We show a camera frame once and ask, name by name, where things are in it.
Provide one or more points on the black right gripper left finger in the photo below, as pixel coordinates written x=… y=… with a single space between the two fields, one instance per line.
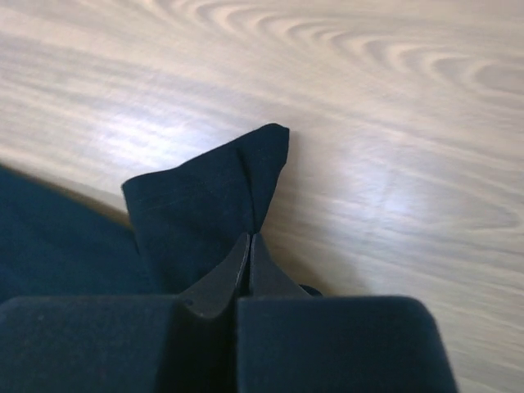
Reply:
x=152 y=343

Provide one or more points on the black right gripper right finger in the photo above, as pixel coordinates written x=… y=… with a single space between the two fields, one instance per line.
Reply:
x=291 y=341

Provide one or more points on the black t shirt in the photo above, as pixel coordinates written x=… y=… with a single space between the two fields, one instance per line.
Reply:
x=183 y=222

